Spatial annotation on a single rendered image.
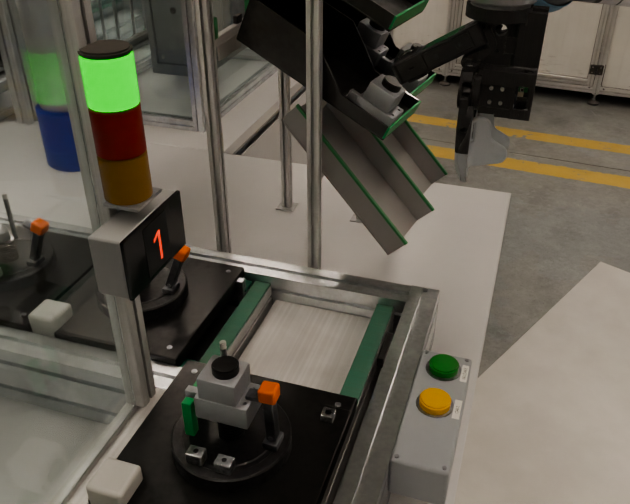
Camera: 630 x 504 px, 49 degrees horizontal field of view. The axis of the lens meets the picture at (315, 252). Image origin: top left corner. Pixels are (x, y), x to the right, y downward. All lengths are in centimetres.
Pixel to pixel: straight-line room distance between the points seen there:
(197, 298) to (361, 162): 37
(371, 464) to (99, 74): 52
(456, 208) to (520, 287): 135
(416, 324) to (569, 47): 395
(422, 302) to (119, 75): 61
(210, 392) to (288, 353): 30
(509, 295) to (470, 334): 164
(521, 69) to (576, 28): 405
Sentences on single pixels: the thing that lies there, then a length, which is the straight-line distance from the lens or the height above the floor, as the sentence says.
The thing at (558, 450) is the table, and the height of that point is 86.
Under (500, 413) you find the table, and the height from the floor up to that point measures 86.
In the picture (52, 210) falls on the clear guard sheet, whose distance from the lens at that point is 70.
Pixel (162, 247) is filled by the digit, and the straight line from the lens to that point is 78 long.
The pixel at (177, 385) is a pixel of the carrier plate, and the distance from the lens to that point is 93.
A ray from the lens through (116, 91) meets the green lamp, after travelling 68.
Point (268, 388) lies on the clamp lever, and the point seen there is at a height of 108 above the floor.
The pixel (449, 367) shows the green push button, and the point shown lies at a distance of 95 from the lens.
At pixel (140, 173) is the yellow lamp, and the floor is 129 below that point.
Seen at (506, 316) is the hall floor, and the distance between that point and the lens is 271.
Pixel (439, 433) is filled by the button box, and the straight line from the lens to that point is 88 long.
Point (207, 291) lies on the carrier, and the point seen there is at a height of 97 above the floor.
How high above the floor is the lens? 160
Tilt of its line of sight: 32 degrees down
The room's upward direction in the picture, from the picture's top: straight up
